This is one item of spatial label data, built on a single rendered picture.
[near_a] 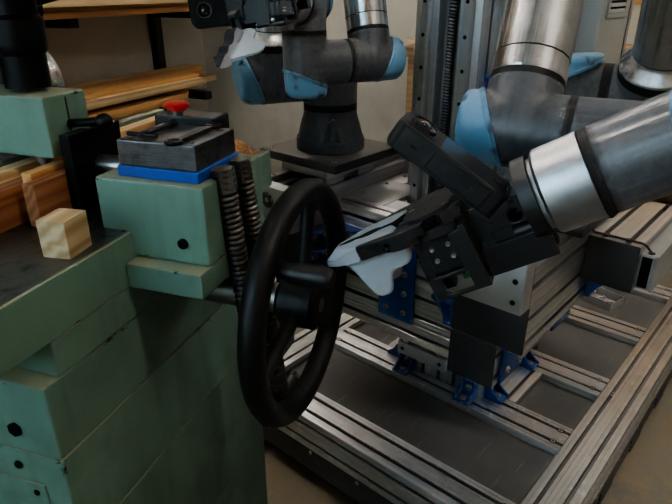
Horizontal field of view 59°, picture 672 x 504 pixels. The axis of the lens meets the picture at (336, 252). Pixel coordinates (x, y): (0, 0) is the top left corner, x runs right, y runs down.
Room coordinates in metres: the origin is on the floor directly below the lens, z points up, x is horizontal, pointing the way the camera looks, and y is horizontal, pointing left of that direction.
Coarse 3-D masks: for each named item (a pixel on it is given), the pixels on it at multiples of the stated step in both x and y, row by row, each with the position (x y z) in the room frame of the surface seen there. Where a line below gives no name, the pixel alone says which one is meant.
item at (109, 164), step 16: (80, 128) 0.69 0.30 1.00; (96, 128) 0.70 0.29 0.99; (112, 128) 0.73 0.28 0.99; (64, 144) 0.66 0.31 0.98; (80, 144) 0.67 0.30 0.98; (96, 144) 0.70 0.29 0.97; (112, 144) 0.72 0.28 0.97; (64, 160) 0.66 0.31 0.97; (80, 160) 0.67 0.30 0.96; (96, 160) 0.69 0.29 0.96; (112, 160) 0.68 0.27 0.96; (80, 176) 0.66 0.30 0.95; (80, 192) 0.66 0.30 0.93; (96, 192) 0.68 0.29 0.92; (80, 208) 0.66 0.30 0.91
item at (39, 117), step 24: (0, 96) 0.68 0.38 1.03; (24, 96) 0.68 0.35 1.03; (48, 96) 0.68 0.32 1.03; (72, 96) 0.71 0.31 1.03; (0, 120) 0.69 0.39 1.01; (24, 120) 0.67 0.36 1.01; (48, 120) 0.67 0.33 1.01; (0, 144) 0.69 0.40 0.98; (24, 144) 0.68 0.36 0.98; (48, 144) 0.67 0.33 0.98
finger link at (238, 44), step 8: (232, 32) 0.83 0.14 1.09; (240, 32) 0.84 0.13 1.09; (248, 32) 0.84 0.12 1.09; (224, 40) 0.83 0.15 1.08; (232, 40) 0.82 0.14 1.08; (240, 40) 0.83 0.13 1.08; (248, 40) 0.83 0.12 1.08; (256, 40) 0.82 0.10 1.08; (224, 48) 0.81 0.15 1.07; (232, 48) 0.81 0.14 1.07; (240, 48) 0.82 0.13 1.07; (248, 48) 0.81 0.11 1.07; (256, 48) 0.81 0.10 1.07; (216, 56) 0.79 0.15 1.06; (224, 56) 0.79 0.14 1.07; (232, 56) 0.80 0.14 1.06; (240, 56) 0.80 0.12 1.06; (248, 56) 0.80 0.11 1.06; (216, 64) 0.78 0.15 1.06; (224, 64) 0.79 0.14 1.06; (232, 64) 0.81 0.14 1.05
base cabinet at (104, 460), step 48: (192, 336) 0.69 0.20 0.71; (144, 384) 0.58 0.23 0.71; (192, 384) 0.68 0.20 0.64; (96, 432) 0.50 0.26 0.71; (144, 432) 0.57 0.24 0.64; (192, 432) 0.66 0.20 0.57; (240, 432) 0.78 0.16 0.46; (0, 480) 0.48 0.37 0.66; (48, 480) 0.46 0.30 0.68; (96, 480) 0.49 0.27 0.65; (144, 480) 0.55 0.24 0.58; (192, 480) 0.64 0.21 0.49; (240, 480) 0.77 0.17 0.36
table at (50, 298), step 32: (96, 224) 0.62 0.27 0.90; (0, 256) 0.54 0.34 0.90; (32, 256) 0.54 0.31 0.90; (96, 256) 0.55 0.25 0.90; (128, 256) 0.59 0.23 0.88; (224, 256) 0.60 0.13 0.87; (0, 288) 0.47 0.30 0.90; (32, 288) 0.47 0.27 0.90; (64, 288) 0.50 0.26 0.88; (96, 288) 0.54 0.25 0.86; (160, 288) 0.57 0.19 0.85; (192, 288) 0.56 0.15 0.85; (0, 320) 0.43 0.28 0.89; (32, 320) 0.46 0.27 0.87; (64, 320) 0.49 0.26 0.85; (0, 352) 0.42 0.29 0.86; (32, 352) 0.45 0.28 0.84
